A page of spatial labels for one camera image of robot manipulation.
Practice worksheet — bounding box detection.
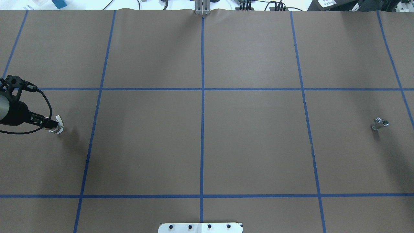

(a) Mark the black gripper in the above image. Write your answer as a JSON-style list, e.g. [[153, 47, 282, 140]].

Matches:
[[0, 75, 59, 128]]

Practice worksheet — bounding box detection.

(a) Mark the white PPR ball valve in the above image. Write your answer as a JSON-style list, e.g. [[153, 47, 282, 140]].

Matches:
[[48, 115, 64, 134]]

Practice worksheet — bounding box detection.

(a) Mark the chrome metal pipe fitting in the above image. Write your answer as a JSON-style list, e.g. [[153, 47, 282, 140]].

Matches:
[[371, 117, 389, 131]]

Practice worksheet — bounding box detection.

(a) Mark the blue box on desk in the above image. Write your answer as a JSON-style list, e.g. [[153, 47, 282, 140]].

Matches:
[[51, 0, 68, 9]]

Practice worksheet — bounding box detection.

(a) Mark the brown paper table mat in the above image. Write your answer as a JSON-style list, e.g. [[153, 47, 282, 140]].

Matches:
[[1, 9, 413, 233]]

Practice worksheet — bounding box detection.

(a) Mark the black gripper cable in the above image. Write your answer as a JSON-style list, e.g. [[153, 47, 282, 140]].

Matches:
[[0, 81, 53, 135]]

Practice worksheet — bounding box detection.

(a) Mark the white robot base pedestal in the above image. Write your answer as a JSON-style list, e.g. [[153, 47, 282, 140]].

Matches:
[[158, 222, 244, 233]]

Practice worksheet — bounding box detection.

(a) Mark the aluminium frame post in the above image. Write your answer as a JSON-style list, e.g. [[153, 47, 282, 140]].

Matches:
[[194, 0, 211, 16]]

